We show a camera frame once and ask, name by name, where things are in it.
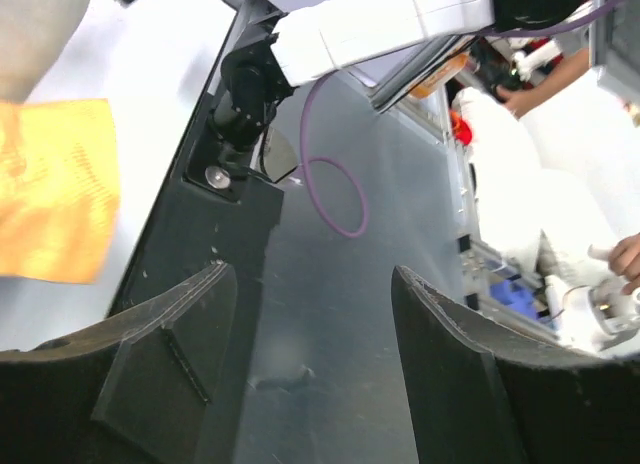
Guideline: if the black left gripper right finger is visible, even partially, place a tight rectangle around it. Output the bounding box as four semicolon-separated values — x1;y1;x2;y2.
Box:
391;266;639;463

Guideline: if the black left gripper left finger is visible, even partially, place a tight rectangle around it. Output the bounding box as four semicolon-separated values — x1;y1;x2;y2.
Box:
1;263;237;463

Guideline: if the blue yellow Mickey pillowcase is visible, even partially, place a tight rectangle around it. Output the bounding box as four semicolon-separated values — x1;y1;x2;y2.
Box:
1;99;121;284

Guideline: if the white pillow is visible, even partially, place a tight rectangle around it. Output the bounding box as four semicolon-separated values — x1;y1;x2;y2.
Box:
0;0;90;103

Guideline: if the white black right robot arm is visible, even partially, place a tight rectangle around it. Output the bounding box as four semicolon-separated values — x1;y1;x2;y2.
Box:
211;0;586;152

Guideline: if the person's bare hand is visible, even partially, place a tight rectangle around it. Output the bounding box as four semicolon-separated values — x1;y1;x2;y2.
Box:
608;234;640;295

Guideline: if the white handheld device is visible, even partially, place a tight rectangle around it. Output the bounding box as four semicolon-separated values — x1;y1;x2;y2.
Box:
538;239;639;354

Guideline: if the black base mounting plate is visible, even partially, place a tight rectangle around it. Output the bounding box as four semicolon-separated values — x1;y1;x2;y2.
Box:
109;0;283;463

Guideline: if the person in white clothing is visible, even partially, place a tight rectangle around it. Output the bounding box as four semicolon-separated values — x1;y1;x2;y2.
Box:
449;43;640;355

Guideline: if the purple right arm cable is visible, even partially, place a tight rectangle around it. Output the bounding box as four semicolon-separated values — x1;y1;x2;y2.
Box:
298;0;640;239

